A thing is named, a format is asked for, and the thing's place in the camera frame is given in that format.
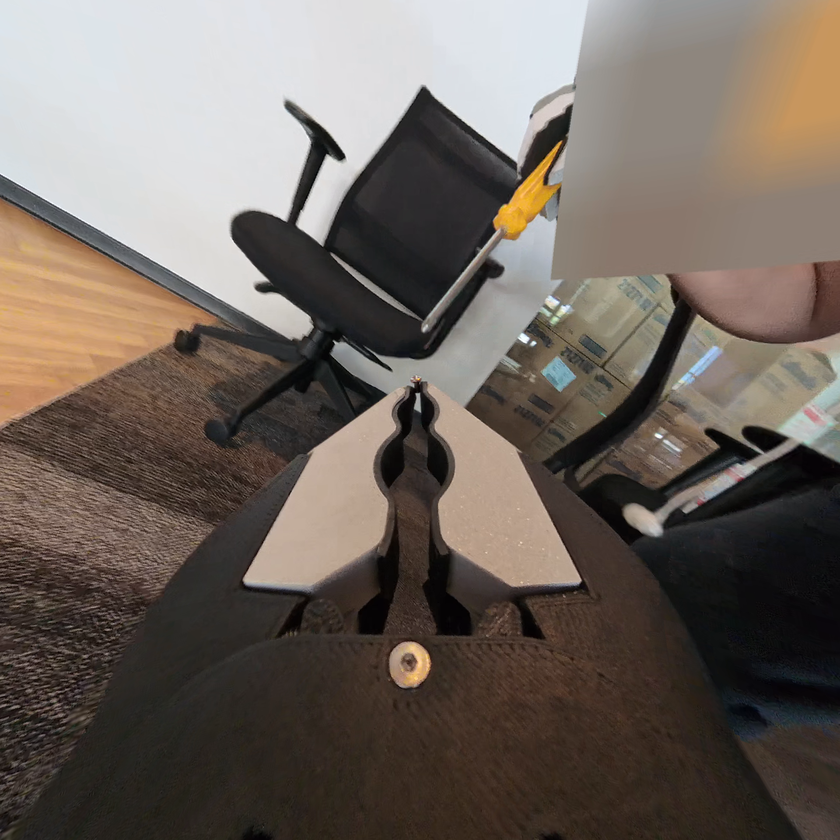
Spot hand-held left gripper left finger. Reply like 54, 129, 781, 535
243, 384, 416, 614

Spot black office chair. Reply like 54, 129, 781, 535
543, 289, 840, 546
174, 87, 522, 447

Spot person's right forearm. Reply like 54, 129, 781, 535
669, 262, 840, 343

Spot person's dark trousers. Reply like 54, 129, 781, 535
633, 459, 840, 742

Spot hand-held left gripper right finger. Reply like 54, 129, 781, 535
417, 384, 585, 624

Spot stack of cardboard boxes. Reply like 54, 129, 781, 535
469, 274, 840, 493

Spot white drawstring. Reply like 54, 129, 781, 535
622, 436, 802, 539

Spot orange handled screwdriver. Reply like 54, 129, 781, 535
420, 140, 567, 334

